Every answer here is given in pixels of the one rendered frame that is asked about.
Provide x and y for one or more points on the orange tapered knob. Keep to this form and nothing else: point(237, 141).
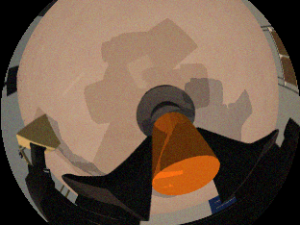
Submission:
point(181, 160)

